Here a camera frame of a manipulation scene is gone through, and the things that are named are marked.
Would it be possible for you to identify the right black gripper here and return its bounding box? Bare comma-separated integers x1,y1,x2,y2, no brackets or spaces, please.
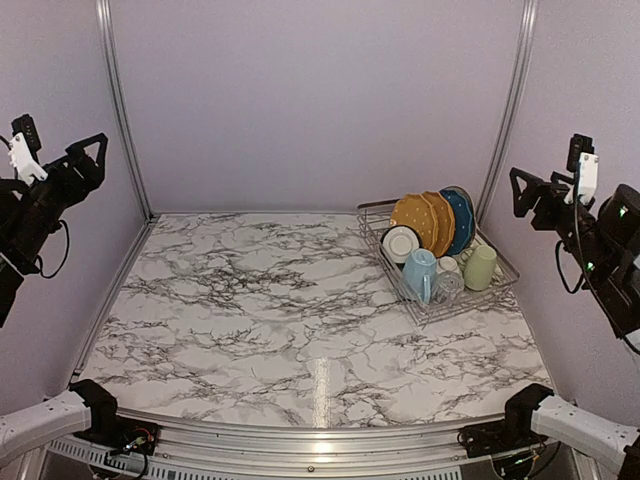
508,167,613,282

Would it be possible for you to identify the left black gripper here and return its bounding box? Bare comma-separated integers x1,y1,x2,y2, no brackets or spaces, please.
3,131,107,266

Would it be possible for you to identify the light green mug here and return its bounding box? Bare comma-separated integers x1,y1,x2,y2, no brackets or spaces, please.
458,244,498,292

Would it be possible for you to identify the small white ribbed bowl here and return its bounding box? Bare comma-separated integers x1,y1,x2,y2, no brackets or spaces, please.
436,256,461,275

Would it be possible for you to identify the clear glass cup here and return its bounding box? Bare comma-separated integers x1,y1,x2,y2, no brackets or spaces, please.
432,272,464,304

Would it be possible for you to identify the light blue mug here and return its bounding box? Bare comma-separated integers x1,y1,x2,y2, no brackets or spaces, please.
403,248,437,304

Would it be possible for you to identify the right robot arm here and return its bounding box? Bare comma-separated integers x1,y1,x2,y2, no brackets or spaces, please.
509,167,639,354

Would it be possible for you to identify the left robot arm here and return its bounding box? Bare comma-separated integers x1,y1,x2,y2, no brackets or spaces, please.
1,133,108,322

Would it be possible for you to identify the blue dotted plate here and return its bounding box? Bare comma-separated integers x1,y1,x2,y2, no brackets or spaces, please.
439,186,476,256

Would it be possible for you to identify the yellow dotted plate rear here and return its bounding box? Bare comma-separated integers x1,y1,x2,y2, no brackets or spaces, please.
422,191,455,258

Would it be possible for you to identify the yellow dotted plate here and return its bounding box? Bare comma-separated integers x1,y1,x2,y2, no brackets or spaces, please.
422,191,455,258
390,194,439,254

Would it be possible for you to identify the yellow dotted plate front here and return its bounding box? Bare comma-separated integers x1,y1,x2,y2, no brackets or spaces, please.
390,194,439,254

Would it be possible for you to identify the white saucer dark rim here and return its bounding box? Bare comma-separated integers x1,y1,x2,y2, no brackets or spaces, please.
380,225,422,264

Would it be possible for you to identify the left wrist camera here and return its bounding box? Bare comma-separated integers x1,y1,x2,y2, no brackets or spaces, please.
9,114,48,186

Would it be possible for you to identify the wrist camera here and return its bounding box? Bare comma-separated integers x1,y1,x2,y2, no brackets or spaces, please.
9,114,48,186
564,134,599,209

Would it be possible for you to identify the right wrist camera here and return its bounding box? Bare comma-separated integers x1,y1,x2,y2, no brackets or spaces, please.
564,134,599,209

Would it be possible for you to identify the left aluminium frame post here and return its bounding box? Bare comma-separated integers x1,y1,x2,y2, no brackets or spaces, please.
96,0,154,223

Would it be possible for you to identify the aluminium frame post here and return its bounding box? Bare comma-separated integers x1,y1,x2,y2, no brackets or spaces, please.
475,0,539,225
96,0,154,223

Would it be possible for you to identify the metal wire dish rack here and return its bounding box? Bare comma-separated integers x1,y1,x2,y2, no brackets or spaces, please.
357,200,520,327

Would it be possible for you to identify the right aluminium frame post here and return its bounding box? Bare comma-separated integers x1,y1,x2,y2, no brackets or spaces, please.
475,0,539,225

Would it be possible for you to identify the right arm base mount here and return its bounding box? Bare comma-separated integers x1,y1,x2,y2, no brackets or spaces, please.
457,383,554,458

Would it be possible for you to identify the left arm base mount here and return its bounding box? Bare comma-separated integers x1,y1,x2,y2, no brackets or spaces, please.
69,379,160,456

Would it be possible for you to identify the front aluminium frame rail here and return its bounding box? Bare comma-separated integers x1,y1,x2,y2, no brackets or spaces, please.
29,394,601,480

